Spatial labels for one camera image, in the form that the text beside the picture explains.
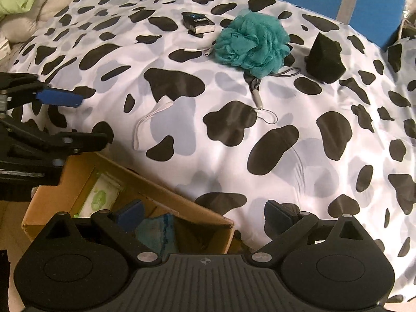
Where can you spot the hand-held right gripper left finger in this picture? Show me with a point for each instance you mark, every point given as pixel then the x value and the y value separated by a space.
pixel 131 212

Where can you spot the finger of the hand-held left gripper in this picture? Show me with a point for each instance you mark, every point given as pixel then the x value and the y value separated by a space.
pixel 81 141
pixel 58 98

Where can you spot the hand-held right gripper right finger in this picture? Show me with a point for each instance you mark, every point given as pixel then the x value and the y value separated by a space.
pixel 279 213

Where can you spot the blue tissue packet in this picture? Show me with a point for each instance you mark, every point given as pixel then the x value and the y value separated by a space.
pixel 156 234

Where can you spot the green wet wipes packet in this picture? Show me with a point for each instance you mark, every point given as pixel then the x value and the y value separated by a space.
pixel 100 195

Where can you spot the brown cardboard box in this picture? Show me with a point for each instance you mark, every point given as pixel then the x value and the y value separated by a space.
pixel 195 213

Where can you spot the black foam block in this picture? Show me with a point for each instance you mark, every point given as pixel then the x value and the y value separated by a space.
pixel 325 61

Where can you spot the black tissue packet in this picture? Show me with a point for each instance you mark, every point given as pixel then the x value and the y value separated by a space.
pixel 198 22

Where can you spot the teal bath loofah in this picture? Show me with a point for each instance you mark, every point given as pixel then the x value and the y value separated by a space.
pixel 250 42

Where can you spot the cow print blanket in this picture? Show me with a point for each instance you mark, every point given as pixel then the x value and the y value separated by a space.
pixel 227 156

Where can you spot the beige quilt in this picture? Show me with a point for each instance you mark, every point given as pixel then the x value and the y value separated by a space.
pixel 55 3

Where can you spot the blue grey striped cushion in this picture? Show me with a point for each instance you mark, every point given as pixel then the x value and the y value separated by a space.
pixel 308 3

